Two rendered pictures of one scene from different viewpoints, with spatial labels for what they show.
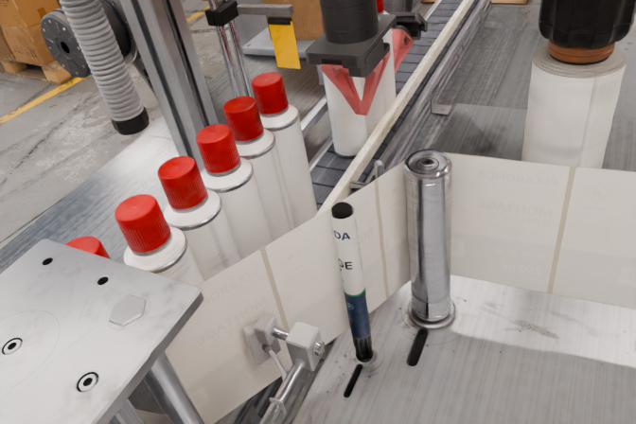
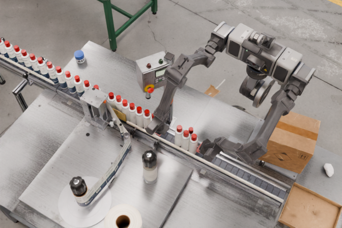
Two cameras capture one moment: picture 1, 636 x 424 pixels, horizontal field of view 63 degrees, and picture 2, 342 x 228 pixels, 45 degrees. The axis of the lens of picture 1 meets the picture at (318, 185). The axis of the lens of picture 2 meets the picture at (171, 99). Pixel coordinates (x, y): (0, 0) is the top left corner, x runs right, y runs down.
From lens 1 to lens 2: 2.32 m
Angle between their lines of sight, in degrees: 58
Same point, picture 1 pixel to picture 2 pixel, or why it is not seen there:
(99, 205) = (180, 93)
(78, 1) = not seen: hidden behind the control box
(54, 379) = (92, 100)
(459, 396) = (113, 149)
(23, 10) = not seen: outside the picture
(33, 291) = (101, 96)
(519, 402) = (111, 156)
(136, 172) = (192, 98)
